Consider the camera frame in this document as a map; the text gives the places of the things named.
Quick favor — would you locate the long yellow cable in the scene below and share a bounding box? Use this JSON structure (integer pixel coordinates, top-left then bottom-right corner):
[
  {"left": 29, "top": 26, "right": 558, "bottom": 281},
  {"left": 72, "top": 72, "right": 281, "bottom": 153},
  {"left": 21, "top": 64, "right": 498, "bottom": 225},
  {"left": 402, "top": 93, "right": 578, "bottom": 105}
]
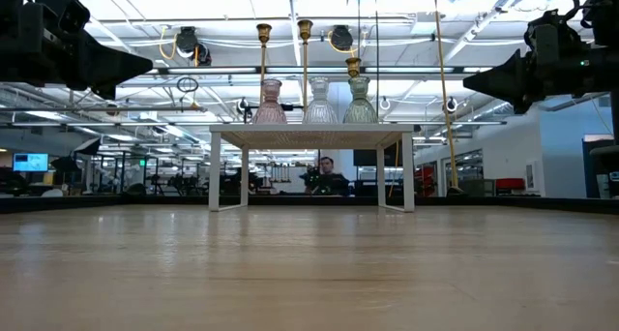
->
[{"left": 431, "top": 0, "right": 463, "bottom": 196}]

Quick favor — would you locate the green glass candle holder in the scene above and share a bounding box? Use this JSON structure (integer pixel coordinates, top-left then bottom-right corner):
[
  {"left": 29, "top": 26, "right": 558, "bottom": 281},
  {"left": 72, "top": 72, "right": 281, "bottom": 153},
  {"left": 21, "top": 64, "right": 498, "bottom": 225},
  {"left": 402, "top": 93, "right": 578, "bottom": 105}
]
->
[{"left": 342, "top": 75, "right": 379, "bottom": 125}]

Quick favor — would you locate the short gold candlestick holder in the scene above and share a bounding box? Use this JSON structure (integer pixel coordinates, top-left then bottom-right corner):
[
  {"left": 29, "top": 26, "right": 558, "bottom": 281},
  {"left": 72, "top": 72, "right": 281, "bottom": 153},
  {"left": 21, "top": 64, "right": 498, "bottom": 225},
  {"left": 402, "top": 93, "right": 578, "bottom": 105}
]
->
[{"left": 344, "top": 56, "right": 363, "bottom": 79}]

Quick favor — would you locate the blue computer monitor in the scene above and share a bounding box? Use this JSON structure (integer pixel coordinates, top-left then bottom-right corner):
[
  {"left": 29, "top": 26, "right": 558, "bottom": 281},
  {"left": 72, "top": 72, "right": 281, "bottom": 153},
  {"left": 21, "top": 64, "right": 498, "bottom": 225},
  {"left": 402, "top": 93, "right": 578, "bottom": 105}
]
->
[{"left": 13, "top": 152, "right": 50, "bottom": 173}]

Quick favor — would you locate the black ceiling cable reel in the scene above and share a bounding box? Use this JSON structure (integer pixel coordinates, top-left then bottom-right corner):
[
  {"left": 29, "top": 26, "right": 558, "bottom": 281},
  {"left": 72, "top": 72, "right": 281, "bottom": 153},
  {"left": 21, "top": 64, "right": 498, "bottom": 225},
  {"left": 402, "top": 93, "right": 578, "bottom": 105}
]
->
[
  {"left": 174, "top": 25, "right": 213, "bottom": 67},
  {"left": 330, "top": 24, "right": 355, "bottom": 51}
]

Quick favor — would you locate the black cabinet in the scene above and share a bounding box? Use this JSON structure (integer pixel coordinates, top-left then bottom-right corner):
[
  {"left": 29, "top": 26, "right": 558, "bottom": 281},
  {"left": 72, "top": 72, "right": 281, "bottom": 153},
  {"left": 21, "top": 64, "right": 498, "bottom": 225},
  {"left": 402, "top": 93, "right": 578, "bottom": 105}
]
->
[{"left": 581, "top": 135, "right": 619, "bottom": 199}]

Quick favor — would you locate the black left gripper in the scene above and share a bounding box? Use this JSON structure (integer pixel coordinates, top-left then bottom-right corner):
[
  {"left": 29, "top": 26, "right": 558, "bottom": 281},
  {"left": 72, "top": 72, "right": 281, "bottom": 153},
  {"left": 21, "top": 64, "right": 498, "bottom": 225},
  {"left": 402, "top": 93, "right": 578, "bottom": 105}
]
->
[{"left": 0, "top": 1, "right": 154, "bottom": 100}]

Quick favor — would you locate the white framed wall picture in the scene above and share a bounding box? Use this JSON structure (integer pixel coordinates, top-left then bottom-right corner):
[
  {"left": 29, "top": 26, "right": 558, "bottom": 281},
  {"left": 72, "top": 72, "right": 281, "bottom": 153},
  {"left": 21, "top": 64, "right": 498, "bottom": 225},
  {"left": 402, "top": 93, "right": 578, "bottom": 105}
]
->
[{"left": 524, "top": 160, "right": 538, "bottom": 192}]

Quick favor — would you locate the pink glass candle holder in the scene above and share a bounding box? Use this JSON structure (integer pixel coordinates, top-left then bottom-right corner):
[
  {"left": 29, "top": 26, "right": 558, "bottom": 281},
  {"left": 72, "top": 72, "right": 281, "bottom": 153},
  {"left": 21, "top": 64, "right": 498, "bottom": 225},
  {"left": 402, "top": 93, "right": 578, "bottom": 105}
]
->
[{"left": 251, "top": 78, "right": 289, "bottom": 125}]

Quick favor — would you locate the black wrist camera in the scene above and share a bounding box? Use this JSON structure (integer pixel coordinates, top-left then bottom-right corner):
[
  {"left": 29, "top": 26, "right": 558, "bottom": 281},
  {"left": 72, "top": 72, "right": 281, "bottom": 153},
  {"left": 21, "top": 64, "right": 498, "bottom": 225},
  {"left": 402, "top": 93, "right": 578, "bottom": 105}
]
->
[
  {"left": 524, "top": 9, "right": 590, "bottom": 51},
  {"left": 37, "top": 0, "right": 92, "bottom": 34}
]

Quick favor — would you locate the red bin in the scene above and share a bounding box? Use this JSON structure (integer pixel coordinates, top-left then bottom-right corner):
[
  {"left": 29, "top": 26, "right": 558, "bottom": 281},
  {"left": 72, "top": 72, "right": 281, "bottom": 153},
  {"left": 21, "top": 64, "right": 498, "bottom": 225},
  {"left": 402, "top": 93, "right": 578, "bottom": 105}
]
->
[{"left": 495, "top": 177, "right": 526, "bottom": 193}]

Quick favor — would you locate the clear glass candle holder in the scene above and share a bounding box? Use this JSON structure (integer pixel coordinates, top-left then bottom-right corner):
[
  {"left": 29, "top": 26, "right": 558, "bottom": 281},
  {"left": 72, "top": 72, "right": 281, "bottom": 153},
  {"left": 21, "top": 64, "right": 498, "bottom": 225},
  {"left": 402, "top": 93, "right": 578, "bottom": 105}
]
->
[{"left": 302, "top": 76, "right": 339, "bottom": 125}]

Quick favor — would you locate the black studio softbox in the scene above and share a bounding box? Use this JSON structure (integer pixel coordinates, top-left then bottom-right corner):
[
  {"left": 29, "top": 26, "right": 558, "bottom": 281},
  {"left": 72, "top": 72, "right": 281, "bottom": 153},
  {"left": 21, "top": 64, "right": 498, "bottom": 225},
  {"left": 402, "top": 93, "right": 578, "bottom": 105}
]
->
[{"left": 72, "top": 136, "right": 102, "bottom": 157}]

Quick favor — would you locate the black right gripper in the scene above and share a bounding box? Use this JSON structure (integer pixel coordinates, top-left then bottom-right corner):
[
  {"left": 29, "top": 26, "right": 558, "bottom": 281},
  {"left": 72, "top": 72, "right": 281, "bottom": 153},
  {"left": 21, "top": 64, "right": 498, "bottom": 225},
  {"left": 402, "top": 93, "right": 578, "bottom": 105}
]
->
[{"left": 462, "top": 47, "right": 619, "bottom": 115}]

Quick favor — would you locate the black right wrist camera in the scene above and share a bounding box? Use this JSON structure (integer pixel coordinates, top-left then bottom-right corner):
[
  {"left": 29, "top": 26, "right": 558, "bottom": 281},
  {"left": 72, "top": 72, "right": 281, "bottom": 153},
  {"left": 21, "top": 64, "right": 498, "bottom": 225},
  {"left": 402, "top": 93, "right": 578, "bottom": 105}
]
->
[{"left": 524, "top": 9, "right": 590, "bottom": 51}]

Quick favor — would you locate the black aluminium table frame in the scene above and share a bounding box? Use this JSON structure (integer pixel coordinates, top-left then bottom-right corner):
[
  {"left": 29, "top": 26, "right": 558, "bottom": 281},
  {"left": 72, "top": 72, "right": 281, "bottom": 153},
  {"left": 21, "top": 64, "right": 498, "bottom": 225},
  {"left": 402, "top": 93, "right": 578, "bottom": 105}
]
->
[{"left": 0, "top": 194, "right": 619, "bottom": 215}]

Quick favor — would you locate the tall gold candlestick holder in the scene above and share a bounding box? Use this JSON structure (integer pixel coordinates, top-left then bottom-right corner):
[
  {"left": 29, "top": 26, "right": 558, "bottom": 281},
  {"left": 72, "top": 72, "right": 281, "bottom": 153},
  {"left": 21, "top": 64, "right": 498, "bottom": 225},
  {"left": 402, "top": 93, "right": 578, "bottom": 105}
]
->
[{"left": 297, "top": 18, "right": 314, "bottom": 109}]

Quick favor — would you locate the medium gold candlestick holder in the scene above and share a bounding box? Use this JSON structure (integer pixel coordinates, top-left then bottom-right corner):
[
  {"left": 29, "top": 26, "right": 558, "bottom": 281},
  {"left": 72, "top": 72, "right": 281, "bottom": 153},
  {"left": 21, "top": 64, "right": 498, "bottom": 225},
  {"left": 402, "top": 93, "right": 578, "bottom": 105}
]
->
[{"left": 255, "top": 22, "right": 273, "bottom": 107}]

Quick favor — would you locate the person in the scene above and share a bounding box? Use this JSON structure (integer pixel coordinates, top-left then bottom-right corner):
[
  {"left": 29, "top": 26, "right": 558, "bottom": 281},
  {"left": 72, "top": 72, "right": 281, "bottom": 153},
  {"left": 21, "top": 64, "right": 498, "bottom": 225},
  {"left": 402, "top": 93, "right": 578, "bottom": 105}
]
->
[{"left": 303, "top": 156, "right": 352, "bottom": 197}]

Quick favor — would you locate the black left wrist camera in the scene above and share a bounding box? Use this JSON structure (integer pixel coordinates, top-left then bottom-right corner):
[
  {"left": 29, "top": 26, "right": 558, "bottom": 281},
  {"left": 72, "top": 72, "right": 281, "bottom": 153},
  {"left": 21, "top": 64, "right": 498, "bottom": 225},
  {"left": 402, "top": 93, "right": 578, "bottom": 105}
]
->
[{"left": 37, "top": 0, "right": 92, "bottom": 34}]

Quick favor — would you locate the black wall screen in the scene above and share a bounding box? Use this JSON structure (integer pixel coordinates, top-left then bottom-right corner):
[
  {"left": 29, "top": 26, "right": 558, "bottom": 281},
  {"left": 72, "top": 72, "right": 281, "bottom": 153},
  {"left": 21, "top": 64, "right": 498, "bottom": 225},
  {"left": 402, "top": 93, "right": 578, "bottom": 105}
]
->
[{"left": 352, "top": 149, "right": 403, "bottom": 167}]

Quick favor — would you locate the white perforated shelf riser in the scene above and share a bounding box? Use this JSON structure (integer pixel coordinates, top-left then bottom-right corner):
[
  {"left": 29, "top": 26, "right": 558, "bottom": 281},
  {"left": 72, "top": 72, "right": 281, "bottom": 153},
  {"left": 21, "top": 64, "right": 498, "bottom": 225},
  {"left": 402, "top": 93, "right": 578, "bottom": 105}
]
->
[{"left": 208, "top": 122, "right": 416, "bottom": 214}]

